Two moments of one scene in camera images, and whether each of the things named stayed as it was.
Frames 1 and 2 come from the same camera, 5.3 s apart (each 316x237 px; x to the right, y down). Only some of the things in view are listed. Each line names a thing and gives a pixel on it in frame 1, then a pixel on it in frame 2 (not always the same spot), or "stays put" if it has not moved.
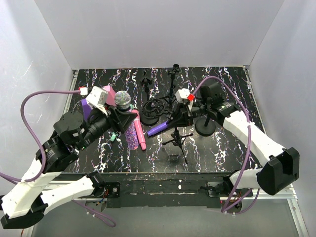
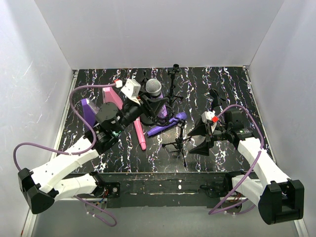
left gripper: x=114 y=118 to x=143 y=106
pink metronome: x=110 y=99 stays put
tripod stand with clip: x=175 y=69 stays put
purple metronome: x=87 y=108 stays put
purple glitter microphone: x=123 y=100 to x=153 y=88
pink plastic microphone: x=140 y=132 stays put
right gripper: x=182 y=116 to x=210 y=138
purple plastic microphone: x=158 y=129 stays put
